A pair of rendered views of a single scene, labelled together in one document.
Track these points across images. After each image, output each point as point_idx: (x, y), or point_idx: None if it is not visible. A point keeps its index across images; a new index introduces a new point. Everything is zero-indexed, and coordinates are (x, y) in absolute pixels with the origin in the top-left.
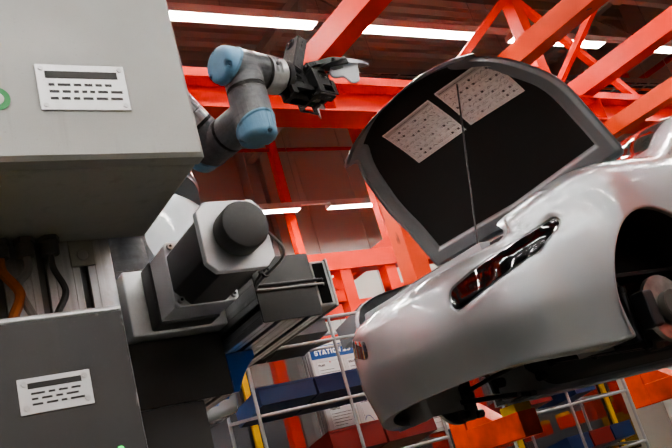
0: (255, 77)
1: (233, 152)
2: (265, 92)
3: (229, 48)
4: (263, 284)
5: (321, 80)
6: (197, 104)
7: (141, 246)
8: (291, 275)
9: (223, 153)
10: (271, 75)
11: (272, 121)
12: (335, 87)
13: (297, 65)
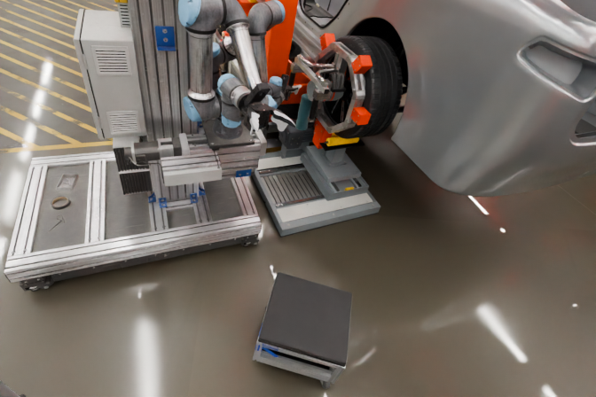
0: (222, 99)
1: None
2: (224, 108)
3: (218, 80)
4: (160, 165)
5: (247, 119)
6: (247, 87)
7: (218, 125)
8: (161, 170)
9: None
10: (231, 101)
11: (223, 121)
12: (251, 127)
13: (245, 103)
